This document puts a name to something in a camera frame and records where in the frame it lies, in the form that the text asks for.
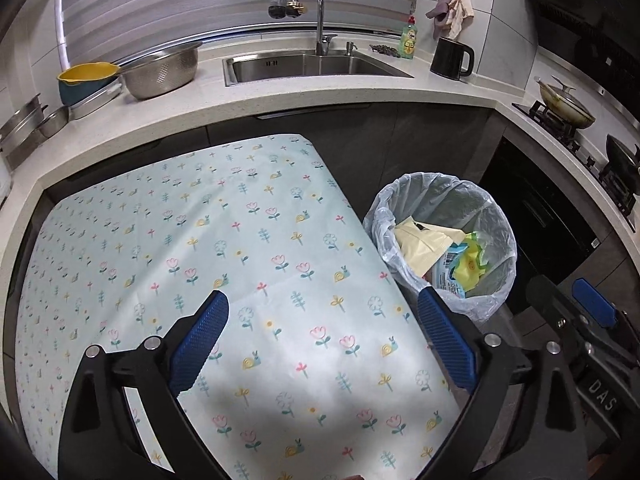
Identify black built-in oven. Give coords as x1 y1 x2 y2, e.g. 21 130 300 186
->
477 135 601 281

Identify light green plastic bag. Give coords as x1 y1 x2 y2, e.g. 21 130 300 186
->
434 231 488 295

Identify stainless steel sink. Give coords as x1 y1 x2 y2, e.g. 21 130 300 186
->
222 51 415 88

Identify cream paper packet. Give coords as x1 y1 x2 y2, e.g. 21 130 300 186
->
395 216 466 278

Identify gas stove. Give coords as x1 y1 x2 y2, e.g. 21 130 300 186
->
511 100 640 218

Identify green dish soap bottle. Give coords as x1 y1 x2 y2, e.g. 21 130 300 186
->
398 16 420 60

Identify floral light blue tablecloth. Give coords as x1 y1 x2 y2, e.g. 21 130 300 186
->
15 134 463 480

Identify wok with lid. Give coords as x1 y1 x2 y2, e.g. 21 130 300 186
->
535 76 597 129

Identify grey striped window blind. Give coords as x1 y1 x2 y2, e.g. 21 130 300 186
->
55 0 421 68

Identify purple hanging cloth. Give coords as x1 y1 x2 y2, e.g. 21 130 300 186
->
425 0 461 38

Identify black electric kettle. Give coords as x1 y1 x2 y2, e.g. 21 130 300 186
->
430 36 475 81

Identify trash bin with white liner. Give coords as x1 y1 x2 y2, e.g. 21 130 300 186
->
363 172 517 323

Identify stacked steel pots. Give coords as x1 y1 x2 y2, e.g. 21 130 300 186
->
0 92 47 160

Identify faucet water filter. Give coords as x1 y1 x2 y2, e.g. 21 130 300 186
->
267 0 307 18

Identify black frying pan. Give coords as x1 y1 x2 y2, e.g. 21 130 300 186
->
605 134 640 172

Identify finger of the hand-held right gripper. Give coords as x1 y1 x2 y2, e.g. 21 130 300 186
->
571 277 640 361
526 275 601 361

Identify black range hood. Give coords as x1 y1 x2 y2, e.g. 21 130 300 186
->
522 0 640 93

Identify white tray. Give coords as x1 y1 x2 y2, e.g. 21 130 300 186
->
67 80 124 121

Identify steel colander bowl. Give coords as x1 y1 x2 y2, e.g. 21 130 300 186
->
117 42 203 100

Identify dark kitchen base cabinet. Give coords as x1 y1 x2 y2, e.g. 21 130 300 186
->
45 102 501 196

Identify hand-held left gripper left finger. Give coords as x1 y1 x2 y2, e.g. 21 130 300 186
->
57 289 231 480

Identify chrome faucet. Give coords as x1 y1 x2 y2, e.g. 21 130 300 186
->
292 0 338 57

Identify dark blue bowl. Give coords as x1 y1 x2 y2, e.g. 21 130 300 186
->
58 77 118 107

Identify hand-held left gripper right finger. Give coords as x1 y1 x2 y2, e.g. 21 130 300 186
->
417 287 588 480

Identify cream hanging cloth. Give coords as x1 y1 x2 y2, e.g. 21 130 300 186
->
447 0 475 41

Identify small steel bowl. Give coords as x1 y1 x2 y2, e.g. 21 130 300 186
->
37 105 71 139

